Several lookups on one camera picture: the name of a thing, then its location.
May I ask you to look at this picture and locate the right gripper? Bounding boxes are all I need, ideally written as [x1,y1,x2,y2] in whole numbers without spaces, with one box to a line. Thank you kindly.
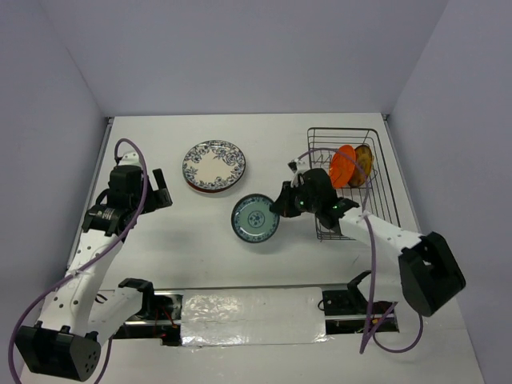
[270,179,321,218]

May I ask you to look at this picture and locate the small blue patterned plate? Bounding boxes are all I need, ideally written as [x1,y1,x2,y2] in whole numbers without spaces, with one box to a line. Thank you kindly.
[230,194,280,244]

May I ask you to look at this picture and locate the white blue floral plate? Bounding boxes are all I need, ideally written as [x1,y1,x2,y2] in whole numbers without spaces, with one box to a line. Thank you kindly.
[182,140,246,174]

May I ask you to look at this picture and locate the orange plate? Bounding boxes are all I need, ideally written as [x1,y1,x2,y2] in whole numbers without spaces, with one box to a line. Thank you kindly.
[328,145,356,189]

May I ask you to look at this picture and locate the amber brown plate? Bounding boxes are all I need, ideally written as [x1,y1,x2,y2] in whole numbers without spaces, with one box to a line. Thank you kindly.
[348,145,374,188]

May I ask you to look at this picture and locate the dark teal blossom plate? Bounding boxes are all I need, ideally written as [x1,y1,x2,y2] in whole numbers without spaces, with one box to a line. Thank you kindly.
[183,170,244,190]

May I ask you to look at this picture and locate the red plate with teal flower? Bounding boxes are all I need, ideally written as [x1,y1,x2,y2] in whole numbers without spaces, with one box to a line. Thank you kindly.
[187,183,237,196]

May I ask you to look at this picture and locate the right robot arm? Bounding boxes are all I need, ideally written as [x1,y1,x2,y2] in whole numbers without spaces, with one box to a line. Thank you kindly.
[270,169,466,317]

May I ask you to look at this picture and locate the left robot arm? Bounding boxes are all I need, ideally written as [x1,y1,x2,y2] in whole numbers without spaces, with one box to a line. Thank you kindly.
[14,164,173,382]

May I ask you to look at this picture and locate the silver foil cover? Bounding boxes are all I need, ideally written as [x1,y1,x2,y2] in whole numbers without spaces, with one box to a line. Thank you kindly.
[181,287,328,347]

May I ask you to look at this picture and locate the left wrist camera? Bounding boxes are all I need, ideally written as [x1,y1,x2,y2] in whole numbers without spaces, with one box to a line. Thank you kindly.
[117,151,142,168]

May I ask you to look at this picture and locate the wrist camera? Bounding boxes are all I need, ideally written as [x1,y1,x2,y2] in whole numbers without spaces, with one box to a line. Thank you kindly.
[287,158,310,187]
[117,151,142,168]

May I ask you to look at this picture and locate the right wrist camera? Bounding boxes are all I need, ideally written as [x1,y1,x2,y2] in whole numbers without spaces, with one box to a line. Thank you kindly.
[287,158,310,187]

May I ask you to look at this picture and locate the wire dish rack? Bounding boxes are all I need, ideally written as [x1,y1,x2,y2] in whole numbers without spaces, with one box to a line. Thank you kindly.
[307,127,401,226]

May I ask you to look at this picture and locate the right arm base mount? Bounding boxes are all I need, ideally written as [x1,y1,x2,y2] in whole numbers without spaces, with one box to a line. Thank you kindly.
[318,288,397,321]

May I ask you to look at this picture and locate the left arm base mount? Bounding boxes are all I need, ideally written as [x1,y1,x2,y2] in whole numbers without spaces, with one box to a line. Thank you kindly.
[114,294,182,346]

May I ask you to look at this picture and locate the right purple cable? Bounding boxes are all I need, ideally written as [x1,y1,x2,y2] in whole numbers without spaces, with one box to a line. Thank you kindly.
[294,147,425,355]

